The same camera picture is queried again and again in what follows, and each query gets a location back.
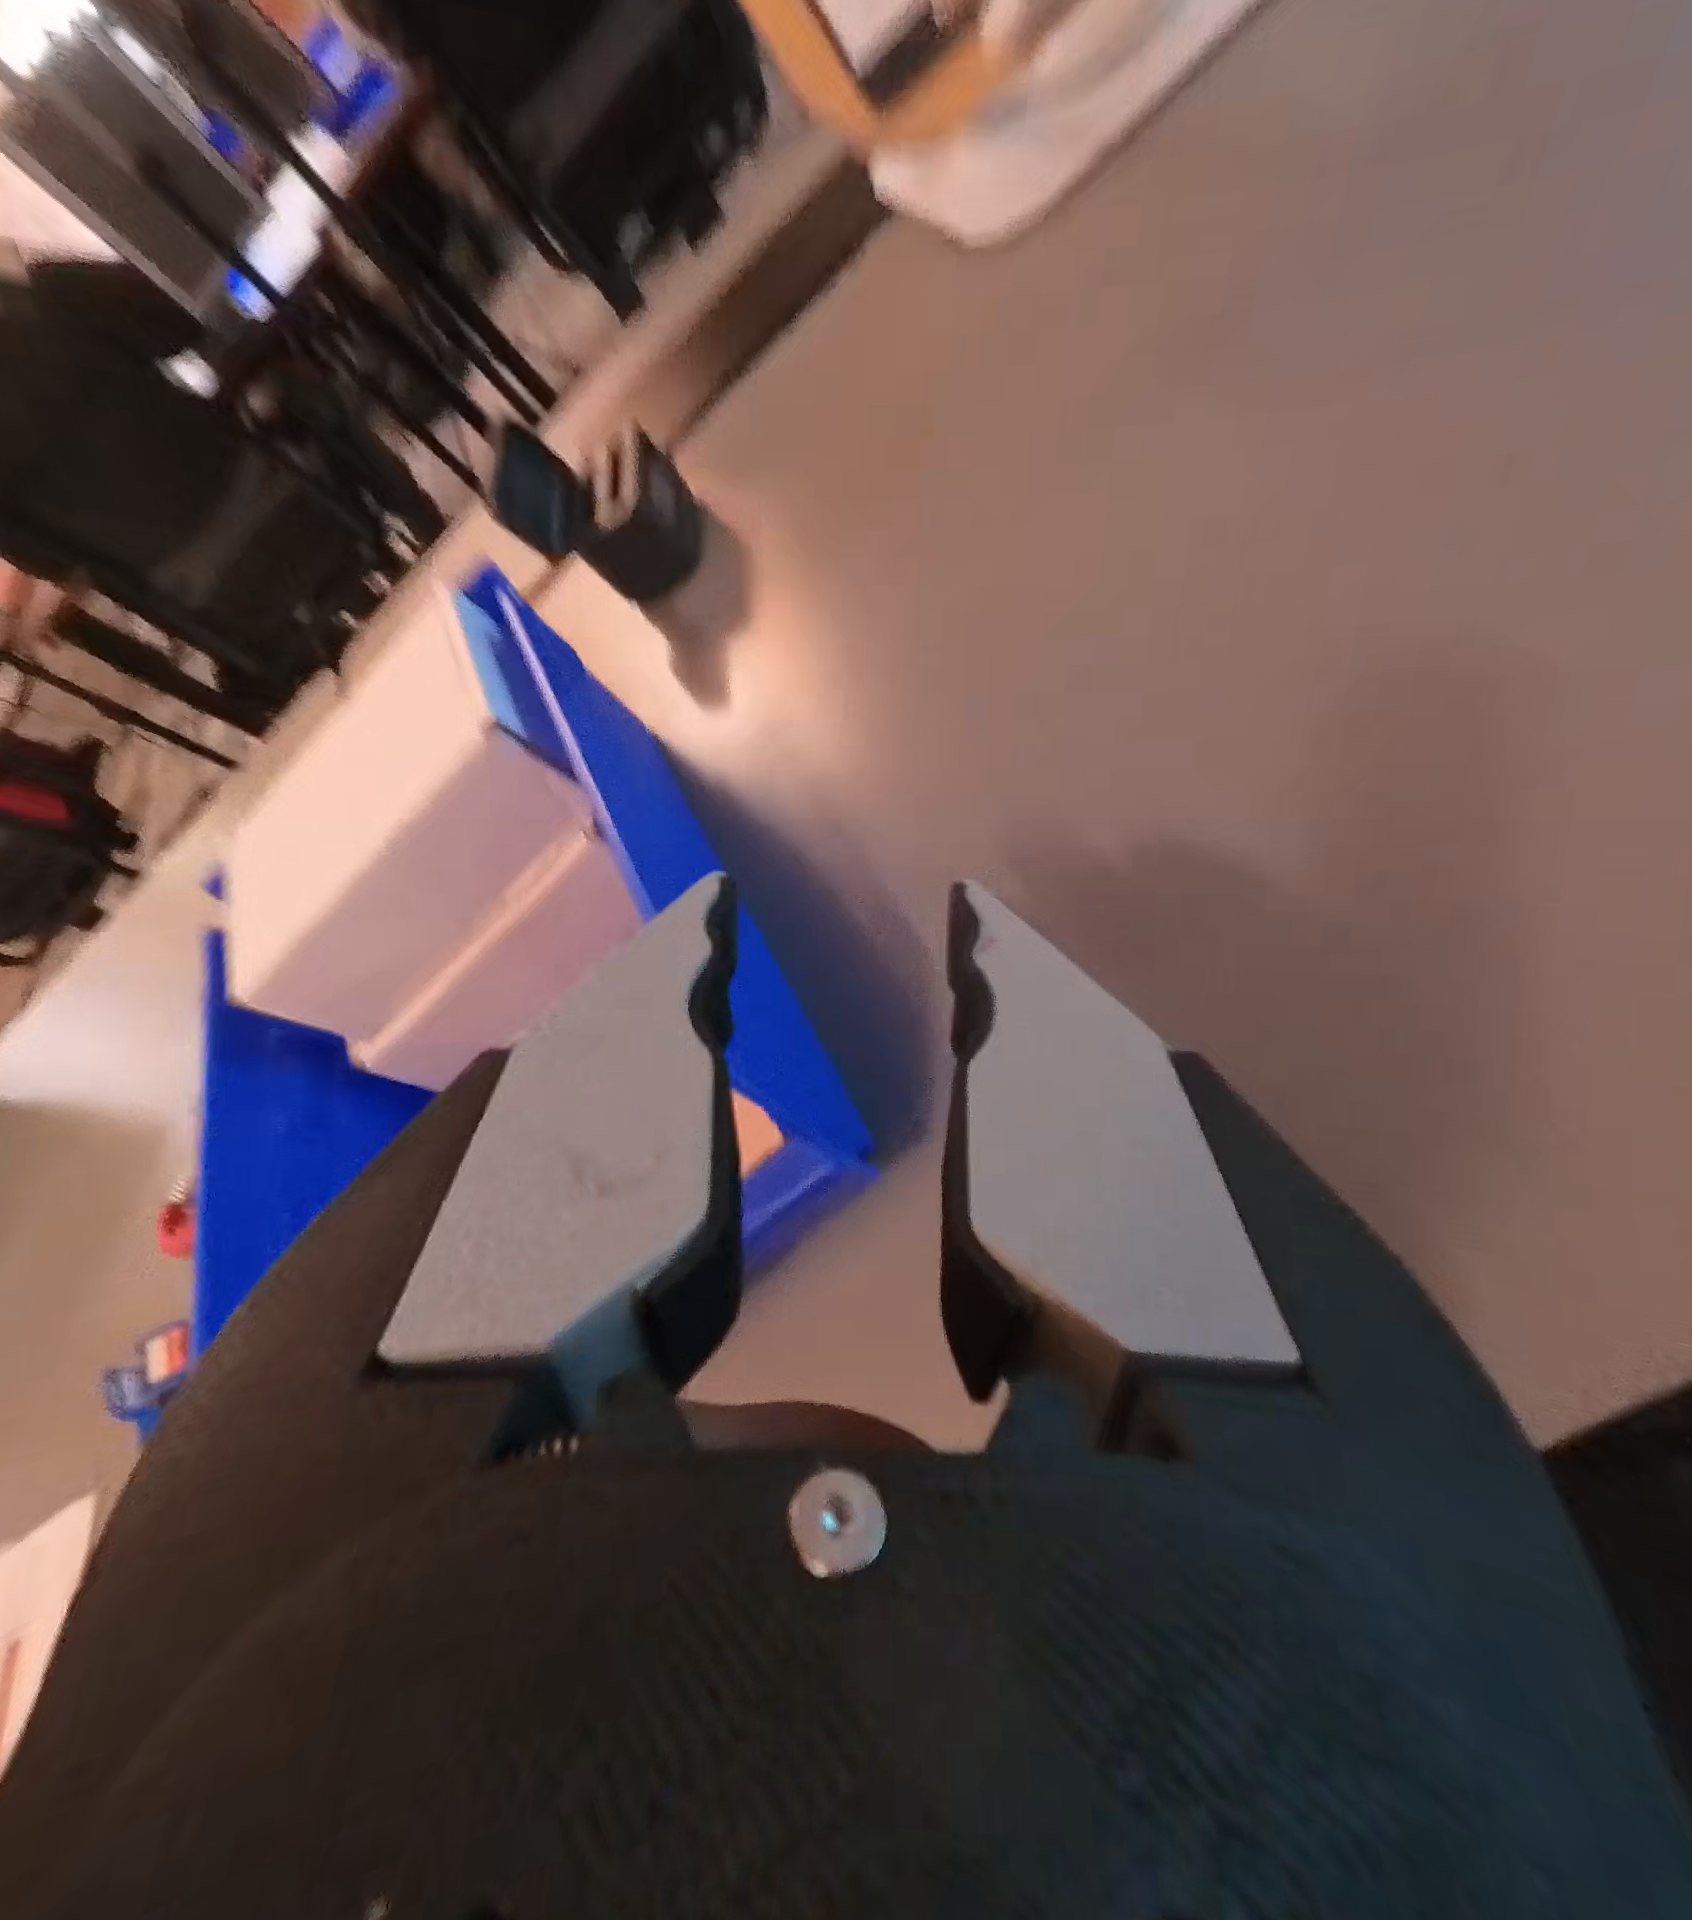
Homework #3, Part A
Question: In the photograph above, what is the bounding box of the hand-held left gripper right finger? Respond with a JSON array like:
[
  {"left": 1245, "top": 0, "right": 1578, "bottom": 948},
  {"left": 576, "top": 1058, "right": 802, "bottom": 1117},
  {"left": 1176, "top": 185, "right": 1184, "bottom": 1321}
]
[{"left": 939, "top": 882, "right": 1309, "bottom": 1406}]

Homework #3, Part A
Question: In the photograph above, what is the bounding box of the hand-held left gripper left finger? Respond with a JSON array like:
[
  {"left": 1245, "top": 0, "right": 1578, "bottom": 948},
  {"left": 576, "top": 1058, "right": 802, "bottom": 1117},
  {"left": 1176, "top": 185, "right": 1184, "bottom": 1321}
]
[{"left": 377, "top": 875, "right": 749, "bottom": 1395}]

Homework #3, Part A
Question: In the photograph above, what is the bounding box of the blue plastic bin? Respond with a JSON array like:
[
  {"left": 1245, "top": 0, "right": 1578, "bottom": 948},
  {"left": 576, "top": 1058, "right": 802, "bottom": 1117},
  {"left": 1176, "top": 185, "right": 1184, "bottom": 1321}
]
[{"left": 193, "top": 560, "right": 880, "bottom": 1350}]

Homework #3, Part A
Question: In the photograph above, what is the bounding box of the black charging case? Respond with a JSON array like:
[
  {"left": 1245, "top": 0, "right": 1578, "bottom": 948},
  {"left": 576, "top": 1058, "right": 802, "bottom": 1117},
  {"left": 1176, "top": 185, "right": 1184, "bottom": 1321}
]
[{"left": 487, "top": 422, "right": 710, "bottom": 606}]

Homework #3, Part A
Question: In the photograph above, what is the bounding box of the instruction sheet on stand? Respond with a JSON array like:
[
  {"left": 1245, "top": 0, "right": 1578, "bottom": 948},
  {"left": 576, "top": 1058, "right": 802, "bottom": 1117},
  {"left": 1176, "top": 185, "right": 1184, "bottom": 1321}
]
[{"left": 736, "top": 0, "right": 1274, "bottom": 253}]

